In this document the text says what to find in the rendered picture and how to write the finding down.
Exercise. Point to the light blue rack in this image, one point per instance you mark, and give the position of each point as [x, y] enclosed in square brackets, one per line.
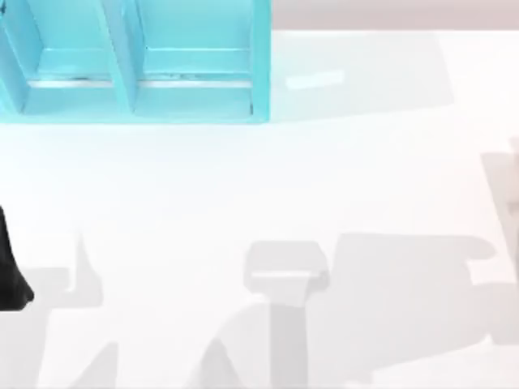
[121, 61]

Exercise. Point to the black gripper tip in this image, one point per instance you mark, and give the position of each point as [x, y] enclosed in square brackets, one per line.
[10, 279]

